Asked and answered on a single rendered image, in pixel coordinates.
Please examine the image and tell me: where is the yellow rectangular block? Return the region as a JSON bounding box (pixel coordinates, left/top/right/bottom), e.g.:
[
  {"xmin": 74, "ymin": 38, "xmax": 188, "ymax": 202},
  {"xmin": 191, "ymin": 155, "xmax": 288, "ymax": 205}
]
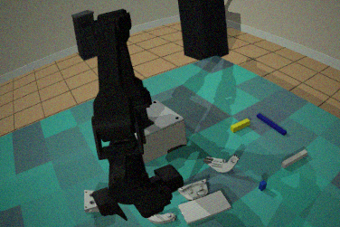
[{"xmin": 231, "ymin": 119, "xmax": 250, "ymax": 133}]

